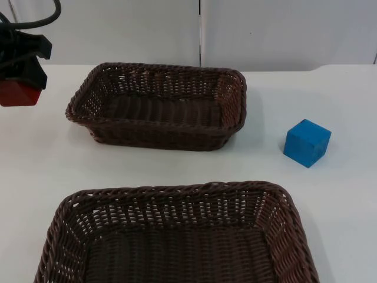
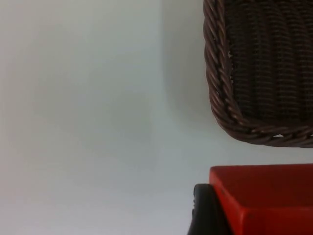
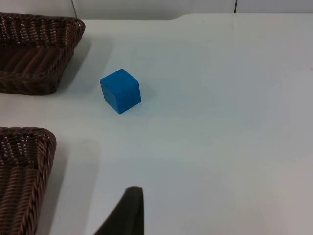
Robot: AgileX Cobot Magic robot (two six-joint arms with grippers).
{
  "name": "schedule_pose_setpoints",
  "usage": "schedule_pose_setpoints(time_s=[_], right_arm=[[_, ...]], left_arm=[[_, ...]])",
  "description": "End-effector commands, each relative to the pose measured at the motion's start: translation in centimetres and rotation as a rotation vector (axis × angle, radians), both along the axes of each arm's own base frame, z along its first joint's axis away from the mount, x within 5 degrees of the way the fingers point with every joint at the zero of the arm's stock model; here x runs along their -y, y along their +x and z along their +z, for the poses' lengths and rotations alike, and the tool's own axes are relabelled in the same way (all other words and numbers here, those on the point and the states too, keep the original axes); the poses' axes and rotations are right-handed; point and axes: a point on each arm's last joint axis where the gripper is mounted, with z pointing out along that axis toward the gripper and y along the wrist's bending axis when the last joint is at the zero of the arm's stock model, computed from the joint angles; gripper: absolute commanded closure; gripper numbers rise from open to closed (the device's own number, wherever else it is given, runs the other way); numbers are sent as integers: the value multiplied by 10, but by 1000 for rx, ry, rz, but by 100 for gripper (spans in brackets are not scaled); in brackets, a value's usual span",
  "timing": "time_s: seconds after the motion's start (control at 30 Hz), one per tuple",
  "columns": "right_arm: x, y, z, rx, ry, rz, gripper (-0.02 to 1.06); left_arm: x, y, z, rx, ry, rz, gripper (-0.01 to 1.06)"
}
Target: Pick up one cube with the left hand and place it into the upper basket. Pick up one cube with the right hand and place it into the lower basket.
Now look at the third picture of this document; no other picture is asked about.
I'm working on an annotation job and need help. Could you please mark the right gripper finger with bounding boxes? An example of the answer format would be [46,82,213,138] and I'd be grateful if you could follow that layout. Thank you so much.
[93,186,145,235]

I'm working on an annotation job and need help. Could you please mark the blue cube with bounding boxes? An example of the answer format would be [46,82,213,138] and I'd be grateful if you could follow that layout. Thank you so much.
[99,68,142,115]

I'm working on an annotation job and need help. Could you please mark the dark brown wicker basket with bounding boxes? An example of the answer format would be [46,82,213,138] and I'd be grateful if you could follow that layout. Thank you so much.
[0,126,57,235]
[0,12,87,96]

